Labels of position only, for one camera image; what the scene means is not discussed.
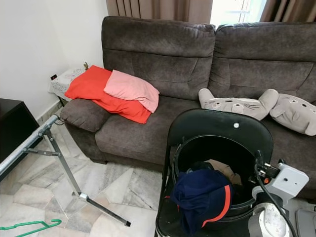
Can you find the brown curtain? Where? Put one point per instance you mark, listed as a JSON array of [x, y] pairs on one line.
[[289, 9], [158, 10]]

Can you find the side table with lace cloth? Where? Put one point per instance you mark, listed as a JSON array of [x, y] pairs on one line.
[[64, 84]]

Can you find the navy garment with red trim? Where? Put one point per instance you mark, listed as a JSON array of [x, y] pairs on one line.
[[202, 197]]

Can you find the bright window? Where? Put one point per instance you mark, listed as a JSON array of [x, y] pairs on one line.
[[237, 10]]

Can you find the grey cat face cushion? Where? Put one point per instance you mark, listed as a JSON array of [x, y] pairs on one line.
[[237, 103], [296, 113]]

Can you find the black round laundry basket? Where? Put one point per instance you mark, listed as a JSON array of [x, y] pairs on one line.
[[247, 153]]

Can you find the black TV console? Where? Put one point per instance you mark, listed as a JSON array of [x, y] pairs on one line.
[[15, 133]]

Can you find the green plastic hanger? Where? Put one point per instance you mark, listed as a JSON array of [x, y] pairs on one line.
[[29, 228]]

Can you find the red pillow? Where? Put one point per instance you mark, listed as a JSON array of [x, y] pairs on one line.
[[86, 85]]

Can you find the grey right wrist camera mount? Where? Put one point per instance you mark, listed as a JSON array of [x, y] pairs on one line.
[[289, 180]]

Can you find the grey-brown fabric sofa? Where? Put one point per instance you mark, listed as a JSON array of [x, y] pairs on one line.
[[168, 64]]

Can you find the wall socket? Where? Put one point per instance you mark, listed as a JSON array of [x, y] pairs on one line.
[[54, 77]]

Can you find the beige garment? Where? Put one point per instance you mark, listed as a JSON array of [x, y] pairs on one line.
[[224, 169]]

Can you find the small brown figurine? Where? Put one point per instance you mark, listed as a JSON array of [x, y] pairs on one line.
[[86, 66]]

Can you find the metal clothes rail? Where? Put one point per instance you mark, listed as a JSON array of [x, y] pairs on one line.
[[24, 150]]

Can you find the pink pillow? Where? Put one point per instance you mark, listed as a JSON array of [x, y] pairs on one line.
[[131, 88]]

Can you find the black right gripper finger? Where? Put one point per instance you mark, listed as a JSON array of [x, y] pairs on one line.
[[258, 159]]

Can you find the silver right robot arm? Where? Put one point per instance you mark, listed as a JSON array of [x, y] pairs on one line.
[[269, 222]]

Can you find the metal rack end frame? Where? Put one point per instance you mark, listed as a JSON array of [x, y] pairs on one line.
[[69, 168]]

